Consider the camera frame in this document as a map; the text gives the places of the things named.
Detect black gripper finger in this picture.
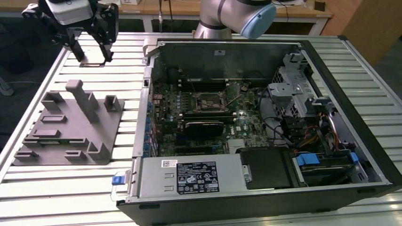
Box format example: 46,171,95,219
22,3,88,63
92,3,121,63

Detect silver square CPU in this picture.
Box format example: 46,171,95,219
79,61,106,68

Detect metal socket cover frame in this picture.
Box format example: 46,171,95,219
219,83,242,105

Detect thin metal locking lever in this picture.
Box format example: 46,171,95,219
229,93,243,106

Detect CPU socket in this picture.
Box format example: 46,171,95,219
195,91,230,113

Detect wooden desk white legs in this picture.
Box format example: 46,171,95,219
0,0,334,36

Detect grey metal leg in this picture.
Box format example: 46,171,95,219
0,76,15,96

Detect black RAM stick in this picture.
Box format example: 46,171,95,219
183,112,233,118
179,78,230,86
185,116,235,124

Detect black RAM slot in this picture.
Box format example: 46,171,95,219
179,84,229,92

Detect grey plastic parts rack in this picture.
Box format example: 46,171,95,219
12,79,126,167

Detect black graphics card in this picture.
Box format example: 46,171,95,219
183,121,226,139

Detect black expansion slot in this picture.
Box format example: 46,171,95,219
175,146,214,154

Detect blue power supply latch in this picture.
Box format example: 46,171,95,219
113,171,133,186

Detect green motherboard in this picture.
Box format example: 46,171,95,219
150,81,283,157

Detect silver power supply unit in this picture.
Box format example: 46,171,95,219
126,153,249,203

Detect silver metal drive cage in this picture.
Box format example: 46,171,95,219
266,53,320,118

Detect silver chipset heatsink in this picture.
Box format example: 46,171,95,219
227,138,246,149

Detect wooden cabinet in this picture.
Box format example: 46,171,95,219
322,0,402,64

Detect blue disk carrier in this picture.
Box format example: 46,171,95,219
295,153,354,186

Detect black open PC case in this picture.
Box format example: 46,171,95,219
115,35,402,226

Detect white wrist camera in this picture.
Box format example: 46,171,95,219
46,0,95,25

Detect grey plastic bracket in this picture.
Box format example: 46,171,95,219
309,97,334,112

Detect yellow orange power wires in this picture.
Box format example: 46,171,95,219
297,134,318,148

